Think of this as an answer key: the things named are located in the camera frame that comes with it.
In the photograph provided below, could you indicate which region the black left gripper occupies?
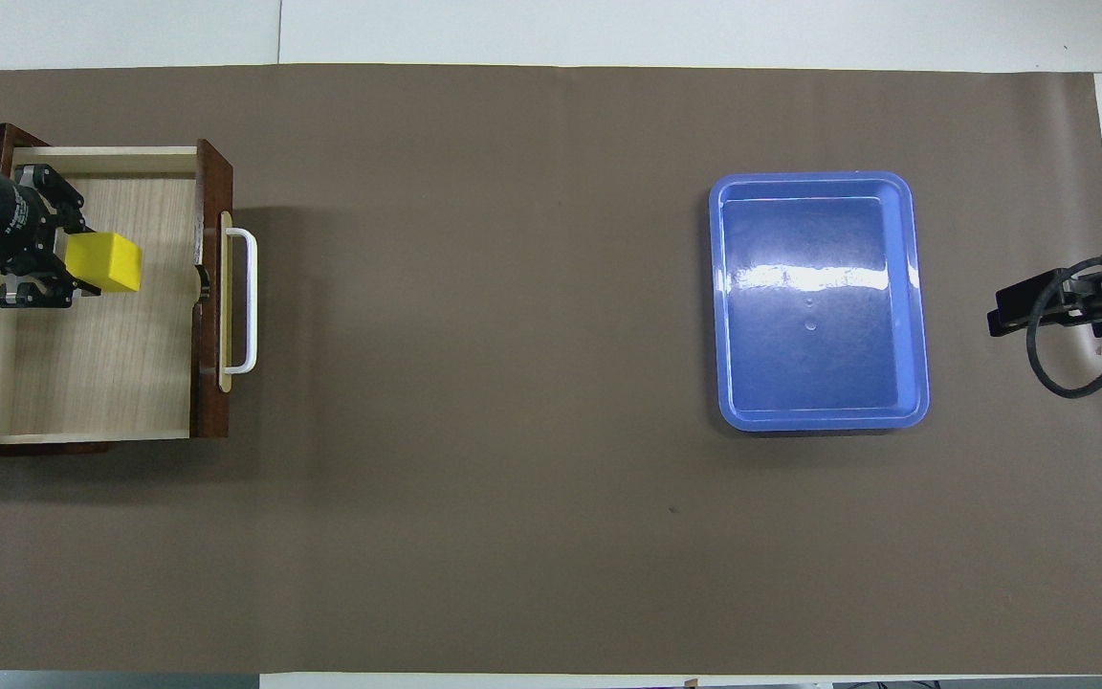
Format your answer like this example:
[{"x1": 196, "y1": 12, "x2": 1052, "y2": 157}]
[{"x1": 0, "y1": 164, "x2": 102, "y2": 310}]

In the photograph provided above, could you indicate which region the yellow cube block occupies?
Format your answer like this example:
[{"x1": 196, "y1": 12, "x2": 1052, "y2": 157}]
[{"x1": 64, "y1": 231, "x2": 143, "y2": 295}]

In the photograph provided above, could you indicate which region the wooden drawer with dark front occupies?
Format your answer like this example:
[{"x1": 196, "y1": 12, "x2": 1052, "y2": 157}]
[{"x1": 0, "y1": 139, "x2": 235, "y2": 447}]

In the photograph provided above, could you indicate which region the white drawer handle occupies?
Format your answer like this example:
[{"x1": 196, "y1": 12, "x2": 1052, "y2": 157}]
[{"x1": 224, "y1": 227, "x2": 259, "y2": 376}]

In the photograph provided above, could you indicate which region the beige handle backplate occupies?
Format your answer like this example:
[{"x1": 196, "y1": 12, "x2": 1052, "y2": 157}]
[{"x1": 216, "y1": 211, "x2": 235, "y2": 394}]

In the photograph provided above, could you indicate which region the blue plastic tray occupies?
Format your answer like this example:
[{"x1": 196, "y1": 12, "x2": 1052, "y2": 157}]
[{"x1": 709, "y1": 171, "x2": 931, "y2": 433}]

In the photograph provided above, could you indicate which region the brown table mat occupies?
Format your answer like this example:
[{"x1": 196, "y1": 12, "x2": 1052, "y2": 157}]
[{"x1": 0, "y1": 63, "x2": 1102, "y2": 676}]

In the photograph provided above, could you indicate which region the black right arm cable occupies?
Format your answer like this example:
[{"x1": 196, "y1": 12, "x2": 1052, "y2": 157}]
[{"x1": 1025, "y1": 253, "x2": 1102, "y2": 400}]

